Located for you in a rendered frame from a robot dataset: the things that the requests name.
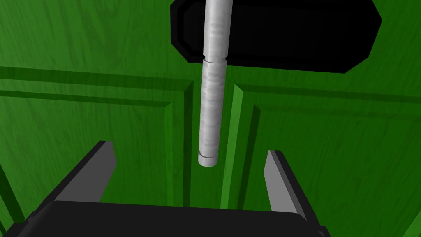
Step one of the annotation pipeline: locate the green panelled door leaf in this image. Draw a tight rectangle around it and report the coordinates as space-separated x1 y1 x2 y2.
0 0 421 237

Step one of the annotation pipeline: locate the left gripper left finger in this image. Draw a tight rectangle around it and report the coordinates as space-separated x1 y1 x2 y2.
47 140 117 204

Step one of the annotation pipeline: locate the silver and black door handle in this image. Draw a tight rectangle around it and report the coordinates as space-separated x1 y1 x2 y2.
170 0 383 168

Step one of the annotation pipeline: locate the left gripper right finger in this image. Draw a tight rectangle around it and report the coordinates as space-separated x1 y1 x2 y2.
264 149 317 222

